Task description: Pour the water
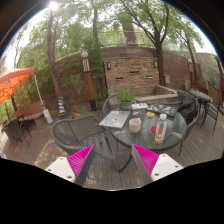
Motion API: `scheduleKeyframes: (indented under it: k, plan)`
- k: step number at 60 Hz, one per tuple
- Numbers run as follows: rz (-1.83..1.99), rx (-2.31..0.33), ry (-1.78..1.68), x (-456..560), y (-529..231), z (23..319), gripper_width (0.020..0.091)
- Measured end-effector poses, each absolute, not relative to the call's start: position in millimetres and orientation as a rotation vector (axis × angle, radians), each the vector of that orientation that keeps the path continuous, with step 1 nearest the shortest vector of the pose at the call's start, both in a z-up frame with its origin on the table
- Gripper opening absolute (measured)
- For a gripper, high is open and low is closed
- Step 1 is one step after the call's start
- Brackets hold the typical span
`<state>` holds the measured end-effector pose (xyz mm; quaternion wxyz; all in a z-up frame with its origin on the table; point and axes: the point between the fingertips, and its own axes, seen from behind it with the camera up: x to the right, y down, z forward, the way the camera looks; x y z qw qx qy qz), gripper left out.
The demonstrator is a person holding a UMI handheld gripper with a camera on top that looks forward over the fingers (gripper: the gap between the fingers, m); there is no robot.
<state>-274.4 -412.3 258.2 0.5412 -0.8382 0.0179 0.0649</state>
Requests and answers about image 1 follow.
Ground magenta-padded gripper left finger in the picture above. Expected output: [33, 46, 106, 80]
[44, 144, 97, 187]

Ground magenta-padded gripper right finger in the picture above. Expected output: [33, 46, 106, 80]
[130, 143, 185, 187]

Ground clear plastic bottle white cap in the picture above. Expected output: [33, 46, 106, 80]
[154, 113, 169, 145]

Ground cream ribbed mug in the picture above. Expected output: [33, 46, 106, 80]
[128, 117, 143, 134]

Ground white umbrella base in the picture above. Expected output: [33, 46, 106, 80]
[42, 108, 54, 125]

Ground blue yellow striped cone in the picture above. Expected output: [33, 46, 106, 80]
[57, 96, 68, 116]

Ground dark folding patio chair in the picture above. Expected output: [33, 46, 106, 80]
[1, 114, 33, 146]

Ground black jacket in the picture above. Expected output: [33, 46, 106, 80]
[177, 95, 198, 125]

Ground wooden bench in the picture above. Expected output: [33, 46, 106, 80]
[12, 100, 46, 122]

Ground white printed booklet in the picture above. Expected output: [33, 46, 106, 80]
[131, 102, 149, 111]

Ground silver laptop with stickers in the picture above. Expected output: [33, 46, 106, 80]
[98, 109, 132, 130]

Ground black slatted metal chair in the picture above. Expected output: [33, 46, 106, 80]
[199, 101, 220, 136]

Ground green plant in teal pot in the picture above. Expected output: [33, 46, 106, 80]
[114, 86, 136, 111]

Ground dark square patio table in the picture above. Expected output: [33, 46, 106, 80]
[189, 87, 214, 130]

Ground orange patio umbrella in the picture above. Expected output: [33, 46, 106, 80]
[0, 66, 36, 106]

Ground tree with dark forked trunk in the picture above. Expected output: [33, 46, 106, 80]
[116, 0, 188, 88]

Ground folded maroon umbrella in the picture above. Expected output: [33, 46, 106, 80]
[215, 56, 224, 101]

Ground tall curved trunk tree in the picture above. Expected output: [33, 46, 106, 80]
[13, 3, 81, 101]

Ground slender leaning tree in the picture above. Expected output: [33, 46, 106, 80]
[173, 19, 208, 84]

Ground wooden lamp post white globe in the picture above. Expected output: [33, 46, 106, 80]
[80, 50, 98, 112]

